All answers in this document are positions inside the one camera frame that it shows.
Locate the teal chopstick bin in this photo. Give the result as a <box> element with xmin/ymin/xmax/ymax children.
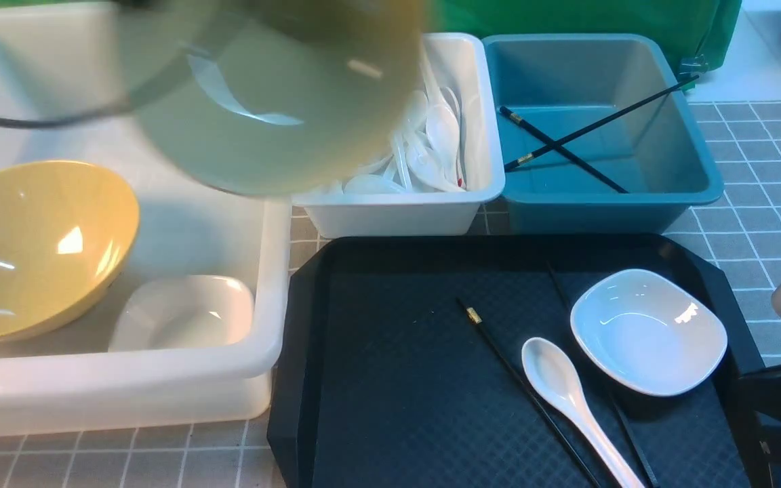
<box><xmin>483</xmin><ymin>33</ymin><xmax>724</xmax><ymax>234</ymax></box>

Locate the white square dish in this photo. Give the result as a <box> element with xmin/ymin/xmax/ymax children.
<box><xmin>569</xmin><ymin>268</ymin><xmax>728</xmax><ymax>397</ymax></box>
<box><xmin>108</xmin><ymin>275</ymin><xmax>254</xmax><ymax>352</ymax></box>

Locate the white square dish in bin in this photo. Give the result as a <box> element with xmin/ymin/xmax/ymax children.
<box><xmin>108</xmin><ymin>275</ymin><xmax>254</xmax><ymax>352</ymax></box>

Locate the yellow noodle bowl in bin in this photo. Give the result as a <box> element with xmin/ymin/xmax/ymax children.
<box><xmin>0</xmin><ymin>161</ymin><xmax>140</xmax><ymax>341</ymax></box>

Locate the metal clamp on backdrop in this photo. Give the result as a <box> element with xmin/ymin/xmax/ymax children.
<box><xmin>675</xmin><ymin>54</ymin><xmax>709</xmax><ymax>81</ymax></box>

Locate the white ceramic soup spoon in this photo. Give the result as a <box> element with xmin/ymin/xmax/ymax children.
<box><xmin>521</xmin><ymin>337</ymin><xmax>644</xmax><ymax>487</ymax></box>

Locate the large white plastic bin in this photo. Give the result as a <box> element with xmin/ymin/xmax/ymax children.
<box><xmin>0</xmin><ymin>1</ymin><xmax>293</xmax><ymax>439</ymax></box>

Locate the white spoon upright in bin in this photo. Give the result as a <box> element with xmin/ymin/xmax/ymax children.
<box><xmin>419</xmin><ymin>41</ymin><xmax>461</xmax><ymax>165</ymax></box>

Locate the yellow-green noodle bowl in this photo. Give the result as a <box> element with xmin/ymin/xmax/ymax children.
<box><xmin>114</xmin><ymin>1</ymin><xmax>426</xmax><ymax>197</ymax></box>

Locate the black chopstick leaning in bin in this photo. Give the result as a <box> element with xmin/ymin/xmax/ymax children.
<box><xmin>503</xmin><ymin>74</ymin><xmax>700</xmax><ymax>172</ymax></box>

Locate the white spoon bin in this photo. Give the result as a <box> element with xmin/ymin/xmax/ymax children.
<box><xmin>292</xmin><ymin>32</ymin><xmax>506</xmax><ymax>239</ymax></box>

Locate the black chopstick gold band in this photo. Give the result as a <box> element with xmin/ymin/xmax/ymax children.
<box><xmin>455</xmin><ymin>297</ymin><xmax>602</xmax><ymax>487</ymax></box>

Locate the black serving tray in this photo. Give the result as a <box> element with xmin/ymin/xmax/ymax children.
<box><xmin>268</xmin><ymin>235</ymin><xmax>763</xmax><ymax>487</ymax></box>

